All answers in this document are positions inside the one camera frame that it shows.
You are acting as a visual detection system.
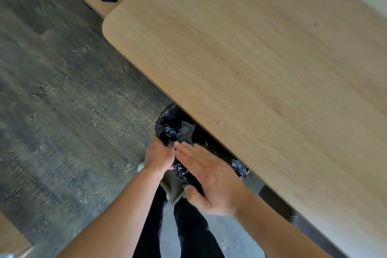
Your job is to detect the person's right hand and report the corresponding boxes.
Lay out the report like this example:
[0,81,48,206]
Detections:
[174,141,255,218]

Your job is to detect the person's left forearm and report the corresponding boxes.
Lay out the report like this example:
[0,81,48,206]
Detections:
[56,168,170,258]

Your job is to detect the person's left hand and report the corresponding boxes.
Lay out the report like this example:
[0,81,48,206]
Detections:
[144,135,177,178]

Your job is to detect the person's black trousers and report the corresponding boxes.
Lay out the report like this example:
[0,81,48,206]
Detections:
[132,185,226,258]

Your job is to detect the light wooden cabinet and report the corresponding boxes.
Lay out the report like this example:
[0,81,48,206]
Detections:
[0,212,34,258]

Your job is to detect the person's right forearm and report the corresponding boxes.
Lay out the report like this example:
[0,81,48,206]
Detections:
[235,190,333,258]

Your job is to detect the black table frame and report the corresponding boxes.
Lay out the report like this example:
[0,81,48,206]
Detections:
[258,185,348,258]

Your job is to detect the black plastic trash bag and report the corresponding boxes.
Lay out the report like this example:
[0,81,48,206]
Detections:
[155,103,250,195]

